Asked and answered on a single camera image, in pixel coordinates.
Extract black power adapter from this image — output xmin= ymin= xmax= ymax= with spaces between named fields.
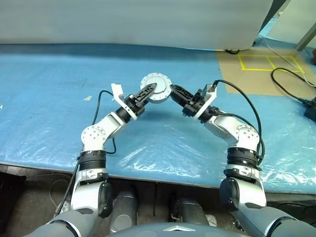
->
xmin=304 ymin=96 xmax=316 ymax=119

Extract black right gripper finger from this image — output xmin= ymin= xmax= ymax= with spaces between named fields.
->
xmin=170 ymin=86 xmax=191 ymax=107
xmin=170 ymin=84 xmax=196 ymax=101

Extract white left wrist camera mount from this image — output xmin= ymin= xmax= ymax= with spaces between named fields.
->
xmin=110 ymin=83 xmax=138 ymax=122

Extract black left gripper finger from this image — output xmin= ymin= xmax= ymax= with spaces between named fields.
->
xmin=137 ymin=83 xmax=157 ymax=103
xmin=133 ymin=83 xmax=157 ymax=100

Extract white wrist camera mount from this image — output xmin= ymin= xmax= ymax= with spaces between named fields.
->
xmin=110 ymin=83 xmax=138 ymax=122
xmin=195 ymin=83 xmax=218 ymax=121

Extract grey rounded robot leg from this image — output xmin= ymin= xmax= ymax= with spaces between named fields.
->
xmin=169 ymin=195 xmax=209 ymax=225
xmin=110 ymin=190 xmax=138 ymax=233

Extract silver motor end cover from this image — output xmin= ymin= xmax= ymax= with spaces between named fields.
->
xmin=140 ymin=72 xmax=173 ymax=98

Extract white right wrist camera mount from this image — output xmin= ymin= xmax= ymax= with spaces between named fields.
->
xmin=195 ymin=83 xmax=218 ymax=121

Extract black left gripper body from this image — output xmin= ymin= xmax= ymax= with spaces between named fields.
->
xmin=122 ymin=94 xmax=149 ymax=119

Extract grey metal post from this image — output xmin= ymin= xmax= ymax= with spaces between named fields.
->
xmin=295 ymin=23 xmax=316 ymax=52

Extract black power cable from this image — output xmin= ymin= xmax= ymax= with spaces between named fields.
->
xmin=271 ymin=68 xmax=316 ymax=106

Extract brown cardboard sheet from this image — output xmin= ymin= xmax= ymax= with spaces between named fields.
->
xmin=216 ymin=48 xmax=316 ymax=96

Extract thin white cable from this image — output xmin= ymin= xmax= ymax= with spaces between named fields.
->
xmin=261 ymin=36 xmax=316 ymax=87

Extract large white backdrop board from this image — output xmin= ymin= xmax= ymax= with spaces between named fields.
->
xmin=0 ymin=0 xmax=274 ymax=51

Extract small white panel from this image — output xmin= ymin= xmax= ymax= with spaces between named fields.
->
xmin=268 ymin=0 xmax=316 ymax=41

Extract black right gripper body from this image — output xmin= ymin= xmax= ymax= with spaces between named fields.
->
xmin=182 ymin=91 xmax=207 ymax=117

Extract yellow tape squares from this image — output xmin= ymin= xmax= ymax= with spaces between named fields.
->
xmin=237 ymin=54 xmax=306 ymax=72

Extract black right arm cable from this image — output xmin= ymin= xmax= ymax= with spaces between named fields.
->
xmin=212 ymin=79 xmax=266 ymax=163

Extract grey robot torso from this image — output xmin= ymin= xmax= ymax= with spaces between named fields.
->
xmin=108 ymin=222 xmax=250 ymax=237

